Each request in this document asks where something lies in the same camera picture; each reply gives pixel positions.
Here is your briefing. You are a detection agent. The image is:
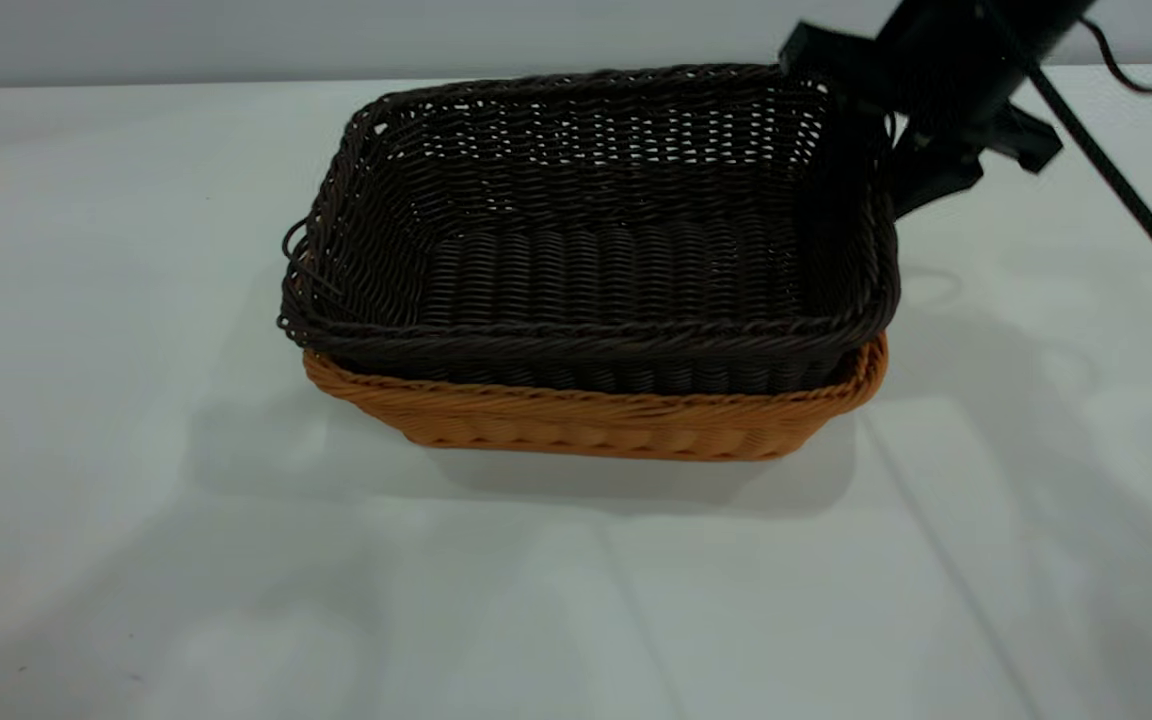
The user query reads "orange-brown wicker basket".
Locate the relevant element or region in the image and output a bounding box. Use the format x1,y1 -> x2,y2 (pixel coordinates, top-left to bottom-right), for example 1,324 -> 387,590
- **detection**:
302,335 -> 889,463

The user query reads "black braided straight cable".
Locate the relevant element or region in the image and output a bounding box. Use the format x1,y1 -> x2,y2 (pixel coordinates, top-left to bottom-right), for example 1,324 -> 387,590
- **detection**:
976,0 -> 1152,323

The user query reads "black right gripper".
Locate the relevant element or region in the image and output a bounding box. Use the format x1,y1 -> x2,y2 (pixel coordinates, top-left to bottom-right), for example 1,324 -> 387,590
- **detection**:
881,60 -> 1065,219

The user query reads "dark brown wicker basket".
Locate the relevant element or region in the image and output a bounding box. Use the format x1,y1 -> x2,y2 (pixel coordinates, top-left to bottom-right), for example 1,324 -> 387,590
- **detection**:
278,63 -> 902,396

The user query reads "black looped thin cable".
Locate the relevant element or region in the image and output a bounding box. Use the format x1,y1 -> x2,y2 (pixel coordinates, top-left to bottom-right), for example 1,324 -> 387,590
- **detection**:
1081,0 -> 1152,97

